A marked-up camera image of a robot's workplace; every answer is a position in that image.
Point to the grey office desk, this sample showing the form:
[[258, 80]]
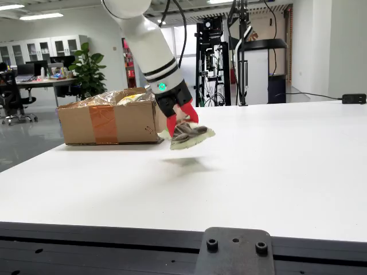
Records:
[[46, 82]]

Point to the green sunflower seed snack packet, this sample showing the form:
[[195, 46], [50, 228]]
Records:
[[192, 136]]

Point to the white glass door wall cabinets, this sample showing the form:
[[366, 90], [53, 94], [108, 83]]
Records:
[[43, 48]]

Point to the yellow snack packet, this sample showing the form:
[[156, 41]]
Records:
[[129, 99]]

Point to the white cabinet with black top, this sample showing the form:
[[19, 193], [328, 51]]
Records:
[[258, 74]]

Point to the black aluminium table rail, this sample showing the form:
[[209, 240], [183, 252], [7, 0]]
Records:
[[100, 249]]

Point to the short ceiling light panel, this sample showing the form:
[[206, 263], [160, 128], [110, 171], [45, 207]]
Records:
[[11, 7]]

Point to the red shelf unit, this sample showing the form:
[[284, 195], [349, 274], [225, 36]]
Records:
[[130, 73]]

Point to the cardboard box with brown tape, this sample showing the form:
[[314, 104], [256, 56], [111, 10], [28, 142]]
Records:
[[132, 123]]

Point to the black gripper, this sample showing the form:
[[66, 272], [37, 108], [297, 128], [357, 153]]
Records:
[[175, 98]]

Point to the black jointed stand pole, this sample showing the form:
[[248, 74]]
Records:
[[243, 57]]

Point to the black power adapter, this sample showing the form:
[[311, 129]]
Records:
[[354, 98]]

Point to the black office chair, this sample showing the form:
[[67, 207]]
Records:
[[13, 97]]

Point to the green potted plant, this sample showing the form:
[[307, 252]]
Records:
[[87, 68]]

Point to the black equipment rack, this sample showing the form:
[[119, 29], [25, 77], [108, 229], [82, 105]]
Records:
[[212, 60]]

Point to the long ceiling light panel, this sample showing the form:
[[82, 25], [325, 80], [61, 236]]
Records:
[[41, 16]]

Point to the clear crinkled plastic snack bag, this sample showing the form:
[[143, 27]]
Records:
[[106, 98]]

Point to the small black computer monitor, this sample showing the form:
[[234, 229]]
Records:
[[25, 69]]

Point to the wide black computer monitor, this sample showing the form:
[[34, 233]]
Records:
[[40, 66]]

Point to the dark metal corner bracket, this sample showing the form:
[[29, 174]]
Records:
[[235, 255]]

